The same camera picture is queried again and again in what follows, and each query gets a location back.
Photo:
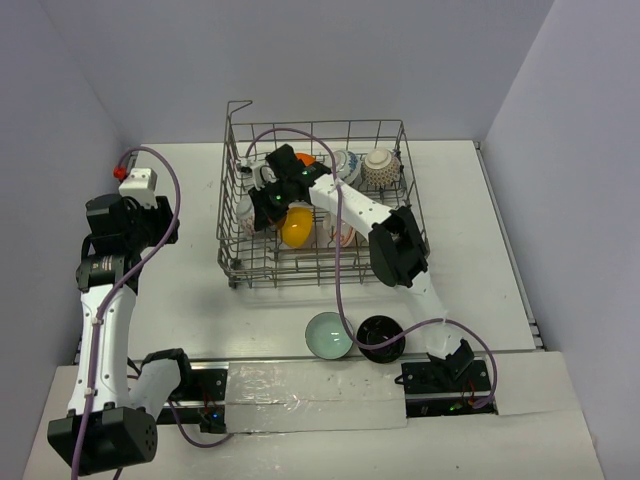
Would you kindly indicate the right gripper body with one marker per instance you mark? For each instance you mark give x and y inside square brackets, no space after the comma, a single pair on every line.
[278,193]

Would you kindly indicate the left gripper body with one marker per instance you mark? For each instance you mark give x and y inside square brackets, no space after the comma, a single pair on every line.
[163,220]

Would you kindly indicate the blue triangle pattern bowl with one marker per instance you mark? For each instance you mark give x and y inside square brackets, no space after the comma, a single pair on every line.
[245,214]

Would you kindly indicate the orange bowl white inside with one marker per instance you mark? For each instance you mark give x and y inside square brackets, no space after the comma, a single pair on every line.
[306,159]

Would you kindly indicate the yellow-orange bowl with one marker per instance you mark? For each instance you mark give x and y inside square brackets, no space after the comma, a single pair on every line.
[297,227]

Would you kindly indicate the orange white patterned bowl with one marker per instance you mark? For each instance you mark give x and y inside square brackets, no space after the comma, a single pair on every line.
[346,232]

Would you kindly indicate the blue floral bowl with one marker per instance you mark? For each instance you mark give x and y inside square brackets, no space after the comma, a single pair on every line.
[348,165]

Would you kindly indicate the grey wire dish rack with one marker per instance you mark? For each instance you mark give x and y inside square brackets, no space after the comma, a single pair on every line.
[264,257]

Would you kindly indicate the grey patterned bowl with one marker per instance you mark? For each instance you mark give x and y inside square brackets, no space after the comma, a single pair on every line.
[381,168]

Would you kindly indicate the light teal bowl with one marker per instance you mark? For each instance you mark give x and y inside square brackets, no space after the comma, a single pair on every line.
[326,337]

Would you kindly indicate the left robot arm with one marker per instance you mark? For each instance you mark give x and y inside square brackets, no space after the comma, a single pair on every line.
[111,422]

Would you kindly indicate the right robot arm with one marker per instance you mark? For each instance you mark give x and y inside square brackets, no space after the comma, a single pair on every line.
[398,252]

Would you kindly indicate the black glossy bowl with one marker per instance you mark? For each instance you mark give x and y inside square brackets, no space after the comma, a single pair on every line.
[378,329]

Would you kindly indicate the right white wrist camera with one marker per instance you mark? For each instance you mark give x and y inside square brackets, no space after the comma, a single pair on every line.
[260,172]

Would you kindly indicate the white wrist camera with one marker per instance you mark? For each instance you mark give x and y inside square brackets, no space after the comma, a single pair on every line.
[138,184]
[260,172]

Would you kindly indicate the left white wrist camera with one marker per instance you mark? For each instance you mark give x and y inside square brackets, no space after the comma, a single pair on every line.
[138,184]

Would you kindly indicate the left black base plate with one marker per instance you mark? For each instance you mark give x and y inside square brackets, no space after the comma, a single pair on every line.
[200,390]

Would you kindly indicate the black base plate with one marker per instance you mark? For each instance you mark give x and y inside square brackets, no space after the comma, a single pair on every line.
[200,390]
[428,393]

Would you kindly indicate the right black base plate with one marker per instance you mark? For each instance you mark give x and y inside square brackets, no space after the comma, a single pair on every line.
[428,393]

